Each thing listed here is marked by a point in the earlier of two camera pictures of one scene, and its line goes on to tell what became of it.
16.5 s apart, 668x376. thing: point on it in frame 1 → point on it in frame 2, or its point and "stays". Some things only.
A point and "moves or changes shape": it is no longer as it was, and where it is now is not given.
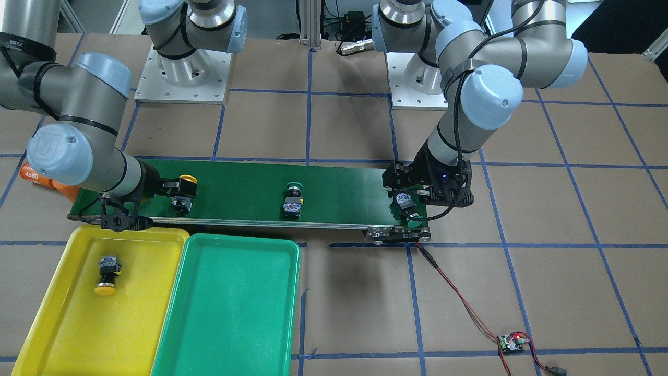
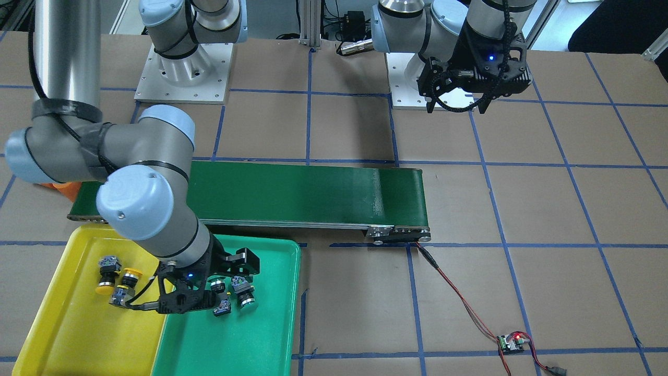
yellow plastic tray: [77, 331] stays
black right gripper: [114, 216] → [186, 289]
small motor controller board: [509, 343] stays
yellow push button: [109, 268] stays
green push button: [409, 209] → [219, 285]
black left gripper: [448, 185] → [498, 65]
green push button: [293, 201] → [245, 291]
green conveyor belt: [336, 194] stays
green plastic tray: [230, 310] stays
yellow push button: [187, 190] moves or changes shape
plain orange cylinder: [71, 191] stays
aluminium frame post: [310, 23] stays
